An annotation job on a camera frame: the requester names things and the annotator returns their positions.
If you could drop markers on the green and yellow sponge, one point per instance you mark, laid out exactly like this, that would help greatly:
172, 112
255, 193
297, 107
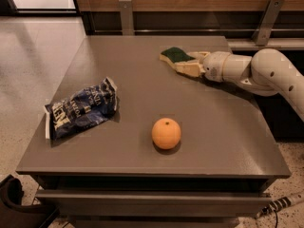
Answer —
174, 55

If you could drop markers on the dark chair corner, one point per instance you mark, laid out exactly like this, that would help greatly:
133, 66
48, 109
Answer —
13, 214

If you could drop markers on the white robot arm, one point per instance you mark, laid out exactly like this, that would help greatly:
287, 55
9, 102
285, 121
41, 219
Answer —
266, 73

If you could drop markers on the orange fruit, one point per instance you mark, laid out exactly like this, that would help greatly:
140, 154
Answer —
166, 133

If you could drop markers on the left metal bracket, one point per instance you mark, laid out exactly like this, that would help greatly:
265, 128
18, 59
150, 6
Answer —
126, 15

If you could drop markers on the wooden wall bench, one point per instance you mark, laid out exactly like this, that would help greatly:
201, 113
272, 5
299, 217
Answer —
236, 20

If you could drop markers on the metal bracket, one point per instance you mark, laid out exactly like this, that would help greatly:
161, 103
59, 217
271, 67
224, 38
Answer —
263, 32
126, 15

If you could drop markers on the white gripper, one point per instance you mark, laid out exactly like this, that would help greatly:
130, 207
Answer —
215, 66

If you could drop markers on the right metal bracket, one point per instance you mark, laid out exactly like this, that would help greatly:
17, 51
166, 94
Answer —
263, 32

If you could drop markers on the blue crumpled snack bag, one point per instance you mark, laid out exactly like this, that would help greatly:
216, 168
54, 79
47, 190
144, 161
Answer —
85, 109

